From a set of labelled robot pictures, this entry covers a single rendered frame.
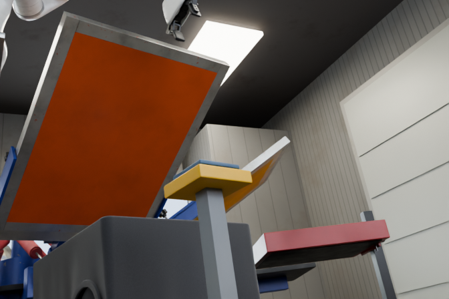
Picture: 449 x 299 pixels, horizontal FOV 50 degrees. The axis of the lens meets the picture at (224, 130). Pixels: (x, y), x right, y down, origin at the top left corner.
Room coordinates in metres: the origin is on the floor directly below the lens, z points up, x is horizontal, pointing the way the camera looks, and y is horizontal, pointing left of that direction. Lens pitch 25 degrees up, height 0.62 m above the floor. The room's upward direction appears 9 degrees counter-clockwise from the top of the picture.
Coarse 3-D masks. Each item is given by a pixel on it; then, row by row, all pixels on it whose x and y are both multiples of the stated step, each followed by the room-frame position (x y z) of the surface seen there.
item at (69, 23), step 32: (64, 32) 1.07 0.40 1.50; (96, 32) 1.11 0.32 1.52; (128, 32) 1.18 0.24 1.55; (192, 64) 1.35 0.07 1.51; (224, 64) 1.41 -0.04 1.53; (32, 128) 1.28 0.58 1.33; (192, 128) 1.58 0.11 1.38; (160, 192) 1.77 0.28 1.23; (0, 224) 1.54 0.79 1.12; (32, 224) 1.60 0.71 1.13; (64, 224) 1.67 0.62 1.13
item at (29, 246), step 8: (0, 240) 1.99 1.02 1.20; (8, 240) 2.03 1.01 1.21; (16, 240) 2.01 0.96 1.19; (24, 240) 1.93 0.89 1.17; (0, 248) 1.99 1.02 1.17; (24, 248) 1.91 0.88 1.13; (32, 248) 1.86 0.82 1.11; (40, 248) 1.88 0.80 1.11; (0, 256) 2.30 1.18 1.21; (32, 256) 1.88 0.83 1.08; (40, 256) 1.83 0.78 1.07
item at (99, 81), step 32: (64, 64) 1.15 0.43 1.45; (96, 64) 1.20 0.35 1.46; (128, 64) 1.25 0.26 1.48; (64, 96) 1.24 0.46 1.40; (96, 96) 1.29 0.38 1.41; (128, 96) 1.34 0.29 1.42; (64, 128) 1.34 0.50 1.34; (96, 128) 1.39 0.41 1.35; (32, 160) 1.38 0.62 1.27; (64, 160) 1.44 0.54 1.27; (96, 160) 1.50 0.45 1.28; (32, 192) 1.49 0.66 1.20; (64, 192) 1.55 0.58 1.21
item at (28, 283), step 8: (24, 272) 1.93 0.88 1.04; (32, 272) 1.91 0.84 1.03; (24, 280) 1.92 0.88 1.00; (32, 280) 1.91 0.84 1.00; (24, 288) 1.92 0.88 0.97; (32, 288) 1.91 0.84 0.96; (0, 296) 2.07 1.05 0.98; (8, 296) 2.11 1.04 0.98; (24, 296) 1.92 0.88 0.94; (32, 296) 1.91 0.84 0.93
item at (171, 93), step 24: (168, 72) 1.33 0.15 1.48; (192, 72) 1.38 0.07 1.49; (144, 96) 1.37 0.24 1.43; (168, 96) 1.41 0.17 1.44; (192, 96) 1.46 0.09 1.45; (144, 120) 1.45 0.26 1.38; (168, 120) 1.50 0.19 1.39; (192, 120) 1.55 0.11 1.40; (120, 144) 1.49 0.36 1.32; (144, 144) 1.54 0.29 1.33; (168, 144) 1.59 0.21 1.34; (120, 168) 1.58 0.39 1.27; (144, 168) 1.63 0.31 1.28; (168, 168) 1.68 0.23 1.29; (96, 192) 1.62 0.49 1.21; (120, 192) 1.67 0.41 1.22; (144, 192) 1.73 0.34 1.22; (96, 216) 1.71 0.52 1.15; (144, 216) 1.83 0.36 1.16
